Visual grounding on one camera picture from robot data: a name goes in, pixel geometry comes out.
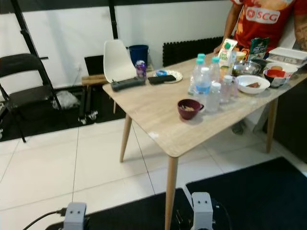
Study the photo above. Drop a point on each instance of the person in red shirt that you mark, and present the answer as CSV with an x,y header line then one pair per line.
x,y
264,24

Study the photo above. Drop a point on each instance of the white bowl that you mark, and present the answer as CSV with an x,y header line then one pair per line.
x,y
282,66
252,90

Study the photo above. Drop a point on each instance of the steel bowl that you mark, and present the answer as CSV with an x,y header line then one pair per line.
x,y
247,68

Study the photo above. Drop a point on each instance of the light wooden table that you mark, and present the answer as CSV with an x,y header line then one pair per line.
x,y
163,110

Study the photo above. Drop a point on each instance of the person right forearm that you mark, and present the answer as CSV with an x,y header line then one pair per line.
x,y
230,26

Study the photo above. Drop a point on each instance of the white plastic chair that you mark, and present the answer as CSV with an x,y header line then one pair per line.
x,y
117,60

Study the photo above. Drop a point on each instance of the white lidded food container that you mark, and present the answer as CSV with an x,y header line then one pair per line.
x,y
295,62
288,52

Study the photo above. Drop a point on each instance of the black folding chair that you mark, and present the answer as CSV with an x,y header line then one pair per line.
x,y
24,72

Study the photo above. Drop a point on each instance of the small wooden bench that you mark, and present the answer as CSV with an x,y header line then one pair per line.
x,y
95,80

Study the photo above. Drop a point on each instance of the steel fridge body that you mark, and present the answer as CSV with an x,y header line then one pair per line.
x,y
295,120

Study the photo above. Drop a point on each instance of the purple soda can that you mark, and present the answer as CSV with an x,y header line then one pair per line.
x,y
140,69

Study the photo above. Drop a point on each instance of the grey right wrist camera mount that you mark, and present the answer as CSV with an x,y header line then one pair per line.
x,y
202,211

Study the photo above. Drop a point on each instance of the crumpled plastic bag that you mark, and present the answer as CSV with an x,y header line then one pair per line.
x,y
65,100

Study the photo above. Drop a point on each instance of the maroon mug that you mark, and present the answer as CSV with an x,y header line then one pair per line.
x,y
189,110

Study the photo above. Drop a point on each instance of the clear bottle white cap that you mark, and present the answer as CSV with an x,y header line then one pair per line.
x,y
226,88
213,98

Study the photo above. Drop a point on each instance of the yellow paper cup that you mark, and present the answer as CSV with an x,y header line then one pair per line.
x,y
241,56

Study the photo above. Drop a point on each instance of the black upright pole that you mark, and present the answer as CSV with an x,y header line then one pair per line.
x,y
112,19

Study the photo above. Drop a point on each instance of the white green milk carton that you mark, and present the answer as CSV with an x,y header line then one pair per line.
x,y
227,53

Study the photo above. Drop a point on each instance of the black case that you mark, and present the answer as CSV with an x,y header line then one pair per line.
x,y
95,65

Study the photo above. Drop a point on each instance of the blue bucket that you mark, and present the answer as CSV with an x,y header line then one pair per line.
x,y
139,54

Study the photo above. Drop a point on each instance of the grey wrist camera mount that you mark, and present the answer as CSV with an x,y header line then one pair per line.
x,y
202,211
75,218

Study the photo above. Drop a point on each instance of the black floor mat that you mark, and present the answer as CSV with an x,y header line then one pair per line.
x,y
254,196
43,122

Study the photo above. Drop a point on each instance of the black wallet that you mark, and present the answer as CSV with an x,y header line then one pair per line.
x,y
162,79

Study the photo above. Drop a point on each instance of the brown sweet potato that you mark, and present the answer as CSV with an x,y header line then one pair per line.
x,y
253,85

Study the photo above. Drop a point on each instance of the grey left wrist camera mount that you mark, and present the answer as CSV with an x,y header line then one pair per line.
x,y
75,218

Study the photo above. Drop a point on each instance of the black slanted stand pole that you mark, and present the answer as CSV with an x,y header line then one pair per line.
x,y
24,24

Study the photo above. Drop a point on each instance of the black foam wall panel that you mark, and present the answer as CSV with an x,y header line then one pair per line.
x,y
192,50

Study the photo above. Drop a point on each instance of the patterned plate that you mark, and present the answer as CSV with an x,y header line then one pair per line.
x,y
177,75

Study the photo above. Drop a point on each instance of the person right hand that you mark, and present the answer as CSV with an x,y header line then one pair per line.
x,y
220,49

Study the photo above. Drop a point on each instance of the dark green snack bag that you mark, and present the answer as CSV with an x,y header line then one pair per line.
x,y
259,48

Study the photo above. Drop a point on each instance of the blue label water bottle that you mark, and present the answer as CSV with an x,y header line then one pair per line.
x,y
203,86

